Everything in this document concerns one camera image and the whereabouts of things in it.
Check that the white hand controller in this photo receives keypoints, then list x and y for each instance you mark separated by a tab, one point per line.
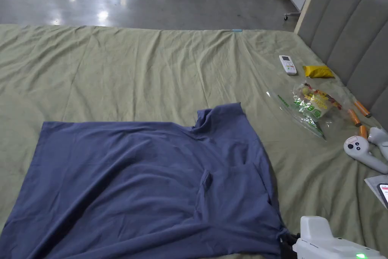
379	140
360	152

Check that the grey paper sheet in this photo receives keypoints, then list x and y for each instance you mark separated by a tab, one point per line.
373	184

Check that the bed with pale green sheet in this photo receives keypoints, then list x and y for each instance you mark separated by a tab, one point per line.
127	68

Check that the clear plastic bag of snacks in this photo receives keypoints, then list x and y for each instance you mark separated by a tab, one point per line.
315	104

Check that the orange battery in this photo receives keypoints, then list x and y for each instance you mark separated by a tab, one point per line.
362	108
363	131
354	117

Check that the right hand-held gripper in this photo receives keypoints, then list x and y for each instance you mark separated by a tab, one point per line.
321	240

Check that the phone with lit screen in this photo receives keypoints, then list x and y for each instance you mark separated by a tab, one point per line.
383	192

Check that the dark blue shirt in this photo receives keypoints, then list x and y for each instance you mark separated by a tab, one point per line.
127	180

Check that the yellow packet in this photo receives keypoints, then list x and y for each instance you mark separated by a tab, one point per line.
317	71

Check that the white remote control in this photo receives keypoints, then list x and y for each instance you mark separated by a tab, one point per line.
288	64

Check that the grey padded headboard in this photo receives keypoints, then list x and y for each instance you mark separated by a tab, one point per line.
348	28

